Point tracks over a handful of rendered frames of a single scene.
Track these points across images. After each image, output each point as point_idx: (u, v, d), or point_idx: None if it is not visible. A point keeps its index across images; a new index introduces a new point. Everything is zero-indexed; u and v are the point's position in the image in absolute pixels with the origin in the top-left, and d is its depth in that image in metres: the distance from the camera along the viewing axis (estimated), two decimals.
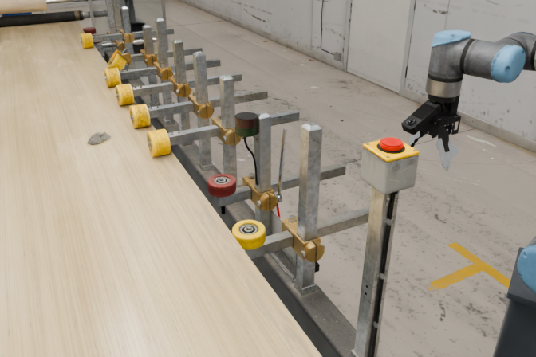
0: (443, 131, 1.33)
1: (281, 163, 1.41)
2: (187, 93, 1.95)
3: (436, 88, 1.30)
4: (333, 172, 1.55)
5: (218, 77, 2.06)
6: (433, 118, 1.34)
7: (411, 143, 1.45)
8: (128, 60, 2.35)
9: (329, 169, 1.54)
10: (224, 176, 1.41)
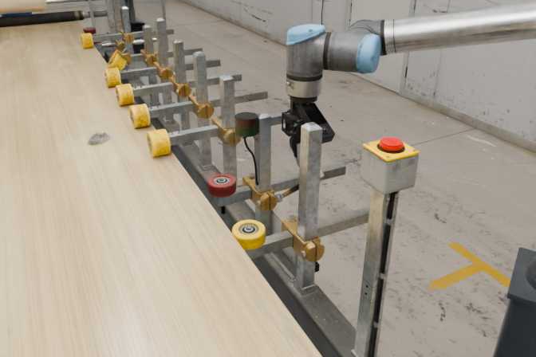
0: None
1: (298, 186, 1.34)
2: (187, 93, 1.95)
3: (318, 88, 1.21)
4: (333, 172, 1.55)
5: (218, 77, 2.06)
6: None
7: None
8: (128, 60, 2.35)
9: (329, 169, 1.54)
10: (224, 176, 1.41)
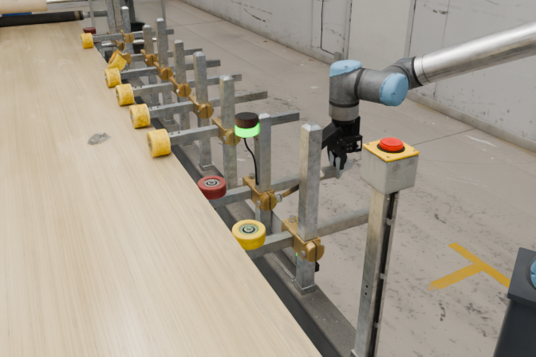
0: (343, 156, 1.50)
1: (298, 186, 1.34)
2: (187, 93, 1.95)
3: (334, 112, 1.45)
4: (325, 174, 1.53)
5: (218, 77, 2.06)
6: (336, 138, 1.49)
7: None
8: (128, 60, 2.35)
9: None
10: (214, 178, 1.39)
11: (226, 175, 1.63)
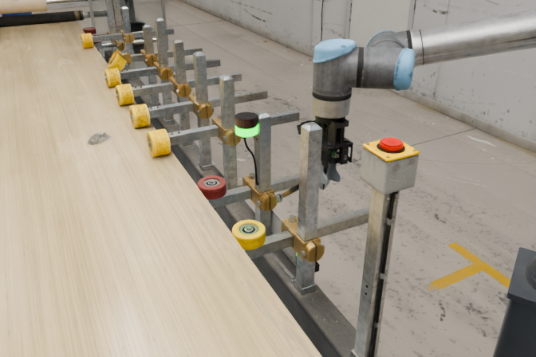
0: None
1: (298, 186, 1.34)
2: (187, 93, 1.95)
3: (315, 98, 1.17)
4: None
5: (218, 77, 2.06)
6: None
7: None
8: (128, 60, 2.35)
9: None
10: (214, 178, 1.39)
11: (226, 175, 1.63)
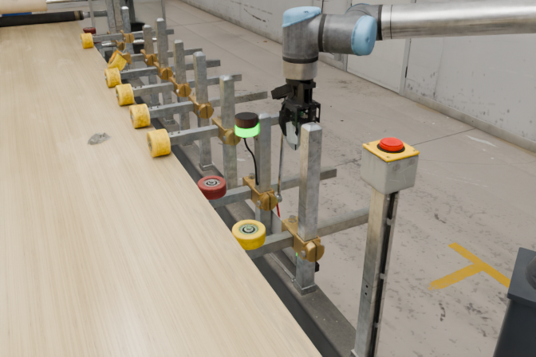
0: (279, 116, 1.30)
1: (280, 163, 1.41)
2: (187, 93, 1.95)
3: None
4: (325, 174, 1.53)
5: (218, 77, 2.06)
6: (288, 96, 1.29)
7: None
8: (128, 60, 2.35)
9: (319, 171, 1.53)
10: (214, 178, 1.39)
11: (226, 175, 1.63)
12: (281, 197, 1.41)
